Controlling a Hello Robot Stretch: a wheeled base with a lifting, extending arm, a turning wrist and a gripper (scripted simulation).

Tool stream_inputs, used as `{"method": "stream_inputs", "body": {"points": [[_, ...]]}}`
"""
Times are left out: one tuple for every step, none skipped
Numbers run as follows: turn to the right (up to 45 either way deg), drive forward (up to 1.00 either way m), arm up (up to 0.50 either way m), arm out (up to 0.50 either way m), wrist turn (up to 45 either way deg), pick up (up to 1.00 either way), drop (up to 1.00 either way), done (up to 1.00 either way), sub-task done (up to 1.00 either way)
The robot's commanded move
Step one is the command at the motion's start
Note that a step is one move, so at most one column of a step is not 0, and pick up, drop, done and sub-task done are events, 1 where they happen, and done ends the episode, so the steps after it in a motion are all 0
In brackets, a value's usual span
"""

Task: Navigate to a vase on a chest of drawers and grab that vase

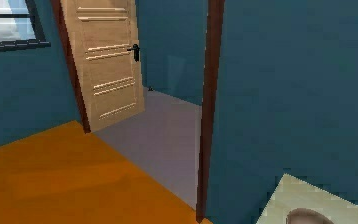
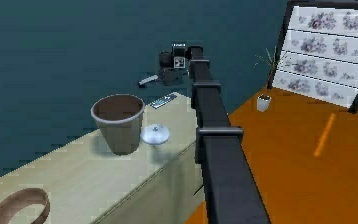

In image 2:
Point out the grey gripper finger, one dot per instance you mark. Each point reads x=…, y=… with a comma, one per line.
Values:
x=148, y=80

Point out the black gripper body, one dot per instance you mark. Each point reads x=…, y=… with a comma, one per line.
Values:
x=168, y=65

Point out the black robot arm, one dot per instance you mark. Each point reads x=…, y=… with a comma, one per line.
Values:
x=220, y=146

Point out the brown tapered vase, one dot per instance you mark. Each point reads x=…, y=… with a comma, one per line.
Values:
x=119, y=123

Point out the beige chest of drawers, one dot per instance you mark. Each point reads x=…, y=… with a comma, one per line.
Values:
x=97, y=173

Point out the black remote control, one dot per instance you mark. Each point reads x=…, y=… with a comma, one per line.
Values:
x=163, y=101

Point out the house plant in white pot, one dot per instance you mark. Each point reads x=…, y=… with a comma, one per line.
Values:
x=266, y=90

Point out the floral panelled black-framed cabinet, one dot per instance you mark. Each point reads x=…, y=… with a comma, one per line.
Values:
x=323, y=53

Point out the brown round bowl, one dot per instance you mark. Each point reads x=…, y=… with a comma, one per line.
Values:
x=20, y=208

